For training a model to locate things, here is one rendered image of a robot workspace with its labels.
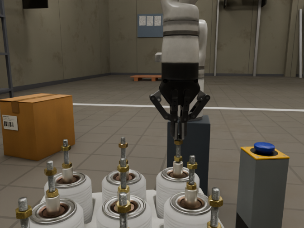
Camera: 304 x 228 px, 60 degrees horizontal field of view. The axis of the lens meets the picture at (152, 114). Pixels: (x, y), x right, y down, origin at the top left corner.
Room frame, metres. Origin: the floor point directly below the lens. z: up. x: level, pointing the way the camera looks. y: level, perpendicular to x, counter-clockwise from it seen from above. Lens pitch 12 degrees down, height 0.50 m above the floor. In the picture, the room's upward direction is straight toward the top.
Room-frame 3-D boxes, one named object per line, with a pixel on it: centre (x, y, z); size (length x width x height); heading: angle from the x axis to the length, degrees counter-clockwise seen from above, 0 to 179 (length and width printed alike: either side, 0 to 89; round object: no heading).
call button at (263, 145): (0.52, -0.23, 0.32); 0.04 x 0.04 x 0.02
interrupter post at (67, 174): (0.52, 0.18, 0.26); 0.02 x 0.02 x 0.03
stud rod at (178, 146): (0.55, -0.06, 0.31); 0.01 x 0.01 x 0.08
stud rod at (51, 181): (0.40, 0.17, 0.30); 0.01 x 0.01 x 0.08
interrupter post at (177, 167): (0.55, -0.06, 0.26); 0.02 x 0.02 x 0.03
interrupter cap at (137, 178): (0.53, 0.06, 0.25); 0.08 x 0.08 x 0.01
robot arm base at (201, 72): (0.90, -0.13, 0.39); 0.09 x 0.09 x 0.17; 81
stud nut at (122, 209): (0.30, 0.04, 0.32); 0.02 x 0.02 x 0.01; 83
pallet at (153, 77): (6.74, -0.08, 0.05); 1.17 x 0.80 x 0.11; 82
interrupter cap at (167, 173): (0.55, -0.06, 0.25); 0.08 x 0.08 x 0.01
